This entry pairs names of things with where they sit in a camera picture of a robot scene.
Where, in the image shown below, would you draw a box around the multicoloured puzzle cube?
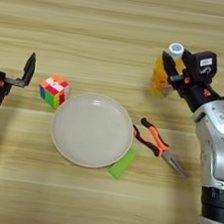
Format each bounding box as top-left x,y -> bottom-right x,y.
36,71 -> 72,111

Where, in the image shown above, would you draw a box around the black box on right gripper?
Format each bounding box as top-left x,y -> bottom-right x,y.
178,48 -> 221,86

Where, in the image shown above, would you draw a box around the orange black handled pliers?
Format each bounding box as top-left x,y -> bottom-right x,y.
127,116 -> 196,178

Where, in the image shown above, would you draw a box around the round white plate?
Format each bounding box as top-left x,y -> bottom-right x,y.
46,88 -> 139,173

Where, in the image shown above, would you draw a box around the green rectangular block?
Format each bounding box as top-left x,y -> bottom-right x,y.
106,144 -> 139,182

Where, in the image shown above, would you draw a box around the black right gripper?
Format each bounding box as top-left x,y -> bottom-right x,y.
155,50 -> 224,116

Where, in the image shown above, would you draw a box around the orange juice bottle white cap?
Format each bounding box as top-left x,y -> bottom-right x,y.
149,39 -> 189,101

